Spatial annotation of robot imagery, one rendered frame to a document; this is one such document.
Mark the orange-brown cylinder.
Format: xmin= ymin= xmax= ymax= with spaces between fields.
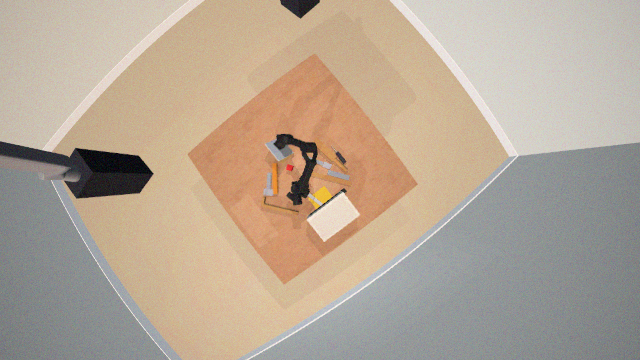
xmin=308 ymin=193 xmax=323 ymax=206

